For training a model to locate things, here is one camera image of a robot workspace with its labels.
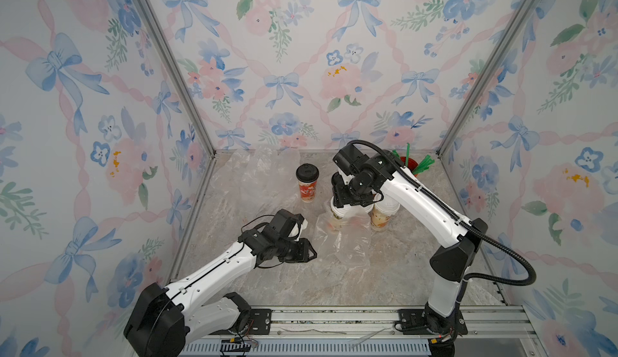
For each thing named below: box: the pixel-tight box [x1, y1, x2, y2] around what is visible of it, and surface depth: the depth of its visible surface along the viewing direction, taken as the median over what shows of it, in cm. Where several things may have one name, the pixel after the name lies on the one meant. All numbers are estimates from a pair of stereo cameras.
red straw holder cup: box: [399, 155, 420, 178], surface depth 99 cm
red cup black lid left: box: [295, 163, 320, 204], surface depth 92 cm
